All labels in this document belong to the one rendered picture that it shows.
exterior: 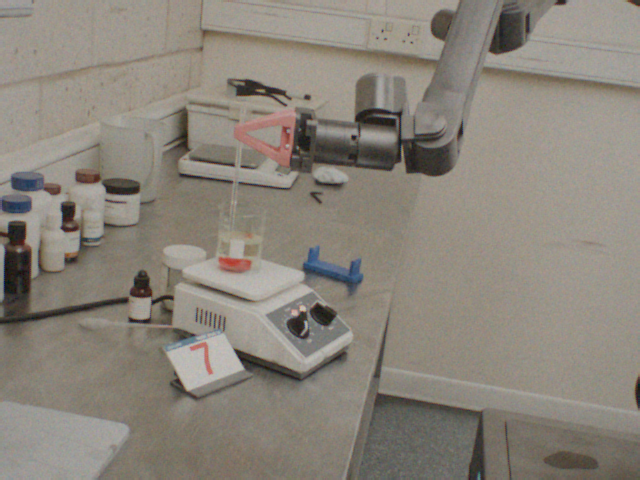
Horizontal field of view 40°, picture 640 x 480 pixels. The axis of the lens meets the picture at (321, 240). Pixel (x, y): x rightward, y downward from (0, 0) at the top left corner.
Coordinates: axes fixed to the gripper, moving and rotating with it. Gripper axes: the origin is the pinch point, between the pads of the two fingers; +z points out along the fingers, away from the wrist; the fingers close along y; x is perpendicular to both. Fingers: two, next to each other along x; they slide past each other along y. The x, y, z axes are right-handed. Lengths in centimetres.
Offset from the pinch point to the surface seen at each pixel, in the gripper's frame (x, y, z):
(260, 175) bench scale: 24, -80, -4
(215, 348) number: 23.6, 13.5, 0.3
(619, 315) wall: 63, -121, -113
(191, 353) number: 23.4, 16.0, 2.9
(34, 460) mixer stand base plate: 25.4, 37.4, 15.2
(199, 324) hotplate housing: 23.5, 7.0, 2.7
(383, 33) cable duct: -7, -132, -34
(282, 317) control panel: 20.3, 9.9, -7.4
